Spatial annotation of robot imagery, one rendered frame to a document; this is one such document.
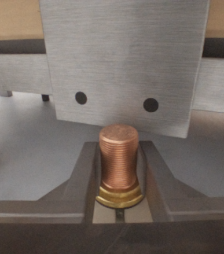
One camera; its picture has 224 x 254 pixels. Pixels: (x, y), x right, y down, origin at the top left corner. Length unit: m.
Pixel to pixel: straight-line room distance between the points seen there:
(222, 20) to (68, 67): 0.16
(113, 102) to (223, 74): 0.10
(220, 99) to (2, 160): 0.34
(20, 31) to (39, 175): 0.21
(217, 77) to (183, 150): 0.19
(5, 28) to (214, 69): 0.29
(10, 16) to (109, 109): 0.23
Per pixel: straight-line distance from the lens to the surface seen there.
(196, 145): 0.38
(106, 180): 0.16
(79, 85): 0.16
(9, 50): 0.35
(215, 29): 0.23
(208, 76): 0.19
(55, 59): 0.17
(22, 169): 0.33
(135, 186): 0.16
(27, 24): 0.31
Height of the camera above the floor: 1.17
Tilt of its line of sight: 27 degrees up
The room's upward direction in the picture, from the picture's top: 179 degrees clockwise
